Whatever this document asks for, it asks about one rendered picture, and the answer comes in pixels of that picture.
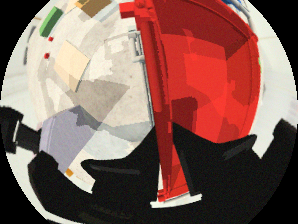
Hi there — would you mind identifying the orange open-top tray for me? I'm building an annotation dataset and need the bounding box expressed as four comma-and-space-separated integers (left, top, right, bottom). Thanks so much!
74, 0, 112, 18

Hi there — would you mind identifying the red plastic tray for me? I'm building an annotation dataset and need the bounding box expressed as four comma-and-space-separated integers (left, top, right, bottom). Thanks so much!
118, 0, 261, 205

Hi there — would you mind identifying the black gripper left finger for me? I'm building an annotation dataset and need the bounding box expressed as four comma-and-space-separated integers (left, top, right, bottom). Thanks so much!
80, 125, 161, 201

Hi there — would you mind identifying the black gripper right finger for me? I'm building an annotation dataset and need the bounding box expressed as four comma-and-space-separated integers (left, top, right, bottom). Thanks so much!
172, 123, 258, 197

